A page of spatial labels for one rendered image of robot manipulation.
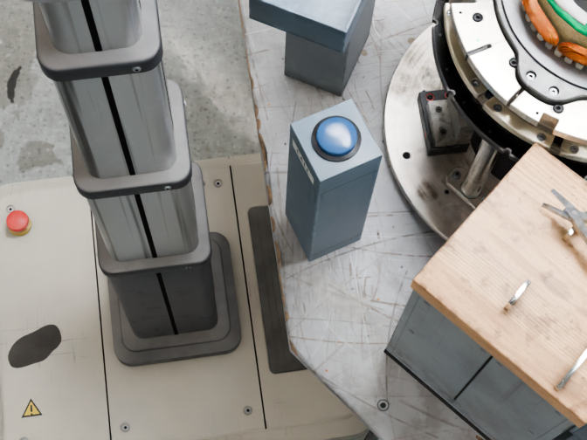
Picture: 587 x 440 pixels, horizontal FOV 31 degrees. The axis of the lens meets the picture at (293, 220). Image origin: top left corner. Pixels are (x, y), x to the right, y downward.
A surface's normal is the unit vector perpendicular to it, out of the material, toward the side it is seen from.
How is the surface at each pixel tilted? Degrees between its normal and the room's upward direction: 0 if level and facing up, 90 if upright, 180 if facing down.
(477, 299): 0
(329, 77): 90
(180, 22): 0
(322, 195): 90
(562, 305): 0
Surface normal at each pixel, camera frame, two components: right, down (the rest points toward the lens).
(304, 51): -0.39, 0.86
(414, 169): 0.03, -0.35
